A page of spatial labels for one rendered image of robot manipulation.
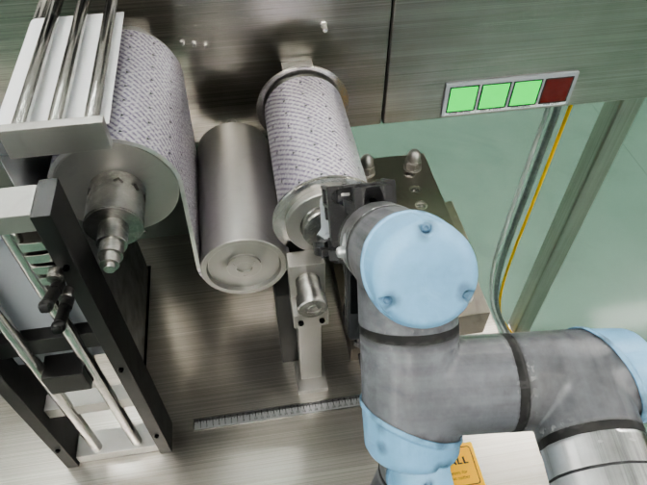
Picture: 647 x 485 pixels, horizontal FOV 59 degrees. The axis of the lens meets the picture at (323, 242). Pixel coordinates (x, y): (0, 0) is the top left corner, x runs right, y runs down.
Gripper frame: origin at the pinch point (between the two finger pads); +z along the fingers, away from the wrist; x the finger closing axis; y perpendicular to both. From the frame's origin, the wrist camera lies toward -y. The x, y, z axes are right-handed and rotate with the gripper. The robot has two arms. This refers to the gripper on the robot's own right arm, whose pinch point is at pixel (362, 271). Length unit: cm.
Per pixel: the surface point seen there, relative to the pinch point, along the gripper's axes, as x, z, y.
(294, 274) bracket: 11.3, -6.6, 9.9
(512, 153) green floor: -108, 143, -109
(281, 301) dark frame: 13.2, -3.4, -0.4
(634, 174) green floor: -159, 120, -109
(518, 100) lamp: -35.0, 28.9, 8.2
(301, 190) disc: 9.4, -2.9, 21.9
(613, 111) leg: -71, 47, -11
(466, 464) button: -11.5, -26.2, -16.5
